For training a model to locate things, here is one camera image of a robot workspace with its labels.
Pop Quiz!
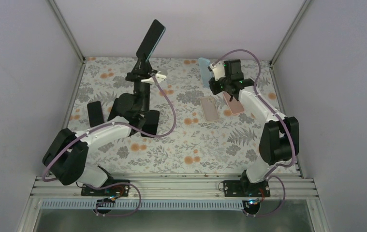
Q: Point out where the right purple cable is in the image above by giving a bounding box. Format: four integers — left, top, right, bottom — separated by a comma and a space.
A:
213, 49, 297, 218

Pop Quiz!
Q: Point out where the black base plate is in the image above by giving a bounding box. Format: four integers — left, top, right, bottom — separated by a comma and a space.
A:
81, 179, 130, 197
222, 180, 271, 198

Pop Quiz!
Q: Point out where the blue phone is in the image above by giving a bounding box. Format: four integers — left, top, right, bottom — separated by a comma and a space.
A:
107, 98, 118, 121

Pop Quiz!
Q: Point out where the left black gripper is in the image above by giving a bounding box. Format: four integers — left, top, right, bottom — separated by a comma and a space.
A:
126, 54, 153, 114

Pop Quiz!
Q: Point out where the beige phone case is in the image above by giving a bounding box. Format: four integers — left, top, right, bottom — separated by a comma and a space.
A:
199, 96, 220, 122

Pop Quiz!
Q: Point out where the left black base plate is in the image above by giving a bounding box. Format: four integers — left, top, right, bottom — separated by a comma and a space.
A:
81, 179, 130, 197

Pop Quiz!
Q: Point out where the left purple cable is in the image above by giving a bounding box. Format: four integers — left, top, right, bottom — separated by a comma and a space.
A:
41, 74, 177, 217

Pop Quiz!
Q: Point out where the perforated cable duct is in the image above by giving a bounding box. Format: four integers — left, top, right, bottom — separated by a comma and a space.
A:
40, 199, 243, 210

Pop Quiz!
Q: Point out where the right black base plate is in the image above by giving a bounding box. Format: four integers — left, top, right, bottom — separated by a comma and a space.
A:
222, 180, 271, 198

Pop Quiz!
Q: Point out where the aluminium rail frame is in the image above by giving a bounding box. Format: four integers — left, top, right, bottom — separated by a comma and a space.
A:
30, 174, 319, 200

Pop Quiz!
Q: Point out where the purple cable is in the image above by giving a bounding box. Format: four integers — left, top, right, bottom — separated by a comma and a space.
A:
213, 49, 297, 218
41, 74, 177, 217

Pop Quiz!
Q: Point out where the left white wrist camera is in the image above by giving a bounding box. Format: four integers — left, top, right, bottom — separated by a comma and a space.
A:
141, 70, 168, 85

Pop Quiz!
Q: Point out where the pink phone case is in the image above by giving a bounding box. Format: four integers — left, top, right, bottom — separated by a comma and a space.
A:
223, 92, 245, 115

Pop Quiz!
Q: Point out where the light-blue phone case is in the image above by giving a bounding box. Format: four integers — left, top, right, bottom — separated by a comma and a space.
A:
198, 58, 214, 88

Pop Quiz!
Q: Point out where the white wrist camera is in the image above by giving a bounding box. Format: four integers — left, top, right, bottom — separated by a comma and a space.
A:
208, 61, 225, 81
141, 70, 168, 85

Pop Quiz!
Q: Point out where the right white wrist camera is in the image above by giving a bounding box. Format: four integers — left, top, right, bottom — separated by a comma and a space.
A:
208, 61, 225, 81

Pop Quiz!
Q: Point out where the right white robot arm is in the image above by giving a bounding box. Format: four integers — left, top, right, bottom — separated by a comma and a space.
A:
208, 59, 299, 197

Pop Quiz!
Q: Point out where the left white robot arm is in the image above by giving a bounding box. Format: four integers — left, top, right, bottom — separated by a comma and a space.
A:
42, 58, 165, 196

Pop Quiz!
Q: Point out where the floral patterned mat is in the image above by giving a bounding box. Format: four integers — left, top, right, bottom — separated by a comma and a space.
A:
55, 57, 301, 175

